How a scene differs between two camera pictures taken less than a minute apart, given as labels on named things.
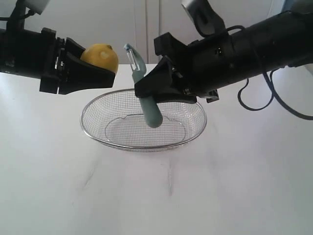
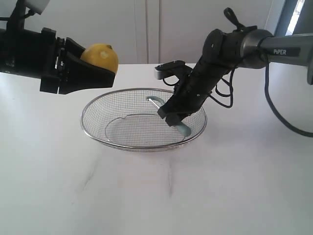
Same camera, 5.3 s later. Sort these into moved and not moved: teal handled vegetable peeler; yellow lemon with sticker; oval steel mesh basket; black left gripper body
Moved: teal handled vegetable peeler
Not moved: black left gripper body; oval steel mesh basket; yellow lemon with sticker
